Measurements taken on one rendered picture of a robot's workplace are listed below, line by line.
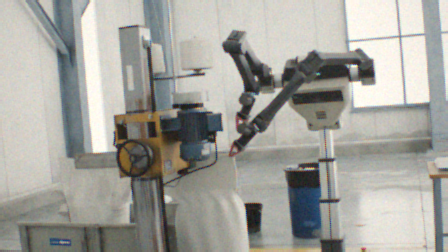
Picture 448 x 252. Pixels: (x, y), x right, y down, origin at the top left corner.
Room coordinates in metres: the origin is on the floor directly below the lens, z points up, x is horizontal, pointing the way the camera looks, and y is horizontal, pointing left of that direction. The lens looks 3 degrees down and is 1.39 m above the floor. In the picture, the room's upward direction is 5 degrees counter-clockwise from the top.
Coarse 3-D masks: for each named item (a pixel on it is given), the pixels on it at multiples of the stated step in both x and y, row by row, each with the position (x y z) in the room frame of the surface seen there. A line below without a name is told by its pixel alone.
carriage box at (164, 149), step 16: (160, 112) 2.65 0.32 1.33; (176, 112) 2.83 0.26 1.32; (128, 144) 2.66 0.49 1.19; (160, 144) 2.61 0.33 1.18; (176, 144) 2.80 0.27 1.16; (128, 160) 2.66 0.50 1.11; (160, 160) 2.61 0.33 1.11; (176, 160) 2.78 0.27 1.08; (128, 176) 2.66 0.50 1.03; (144, 176) 2.64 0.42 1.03; (160, 176) 2.61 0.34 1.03
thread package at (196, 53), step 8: (184, 40) 2.77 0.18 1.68; (192, 40) 2.75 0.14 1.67; (200, 40) 2.75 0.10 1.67; (208, 40) 2.79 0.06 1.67; (184, 48) 2.77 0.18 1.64; (192, 48) 2.75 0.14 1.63; (200, 48) 2.75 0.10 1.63; (208, 48) 2.78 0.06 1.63; (184, 56) 2.77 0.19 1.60; (192, 56) 2.75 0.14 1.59; (200, 56) 2.75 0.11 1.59; (208, 56) 2.77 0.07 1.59; (184, 64) 2.77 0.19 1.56; (192, 64) 2.75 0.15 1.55; (200, 64) 2.75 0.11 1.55; (208, 64) 2.77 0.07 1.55
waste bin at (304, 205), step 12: (288, 168) 5.27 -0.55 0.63; (288, 180) 5.06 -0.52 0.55; (300, 180) 4.95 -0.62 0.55; (312, 180) 4.92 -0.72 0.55; (288, 192) 5.12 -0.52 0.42; (300, 192) 4.97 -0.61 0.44; (312, 192) 4.93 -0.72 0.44; (300, 204) 4.98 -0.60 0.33; (312, 204) 4.94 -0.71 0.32; (300, 216) 4.99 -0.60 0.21; (312, 216) 4.95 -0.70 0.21; (300, 228) 5.00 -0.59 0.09; (312, 228) 4.95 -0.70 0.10
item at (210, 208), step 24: (216, 168) 3.00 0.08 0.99; (168, 192) 3.09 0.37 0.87; (192, 192) 3.03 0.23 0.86; (216, 192) 2.98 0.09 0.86; (192, 216) 2.96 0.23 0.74; (216, 216) 2.92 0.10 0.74; (240, 216) 2.91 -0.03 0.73; (192, 240) 2.96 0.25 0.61; (216, 240) 2.91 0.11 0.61; (240, 240) 2.90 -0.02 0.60
